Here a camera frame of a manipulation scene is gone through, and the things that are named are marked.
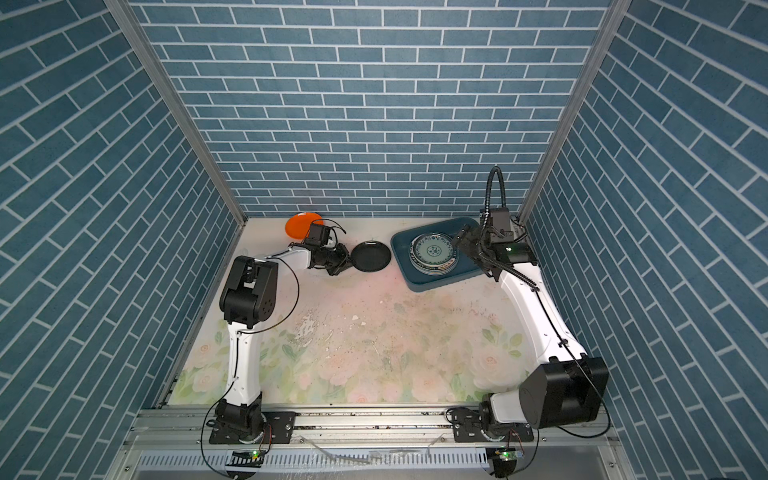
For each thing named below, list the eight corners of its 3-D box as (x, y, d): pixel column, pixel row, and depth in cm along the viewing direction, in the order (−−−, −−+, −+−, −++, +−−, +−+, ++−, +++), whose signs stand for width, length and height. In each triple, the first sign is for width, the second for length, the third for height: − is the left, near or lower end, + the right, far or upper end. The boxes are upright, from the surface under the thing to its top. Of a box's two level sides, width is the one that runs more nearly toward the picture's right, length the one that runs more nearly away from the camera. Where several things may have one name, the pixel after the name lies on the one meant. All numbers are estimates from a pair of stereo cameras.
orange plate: (282, 229, 121) (280, 223, 118) (304, 212, 127) (302, 206, 125) (303, 241, 117) (300, 235, 114) (324, 223, 124) (322, 217, 121)
